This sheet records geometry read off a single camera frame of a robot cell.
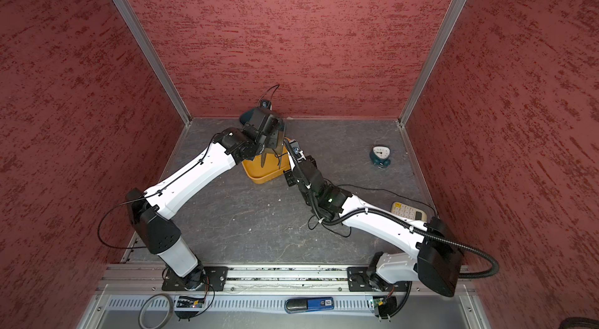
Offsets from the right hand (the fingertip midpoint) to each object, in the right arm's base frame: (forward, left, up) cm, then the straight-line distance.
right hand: (291, 159), depth 76 cm
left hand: (+9, +9, +3) cm, 13 cm away
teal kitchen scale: (+16, -39, -21) cm, 47 cm away
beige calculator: (-10, -44, -23) cm, 51 cm away
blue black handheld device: (-38, -2, -19) cm, 43 cm away
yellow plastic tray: (+7, +15, -20) cm, 26 cm away
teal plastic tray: (+41, +26, -19) cm, 52 cm away
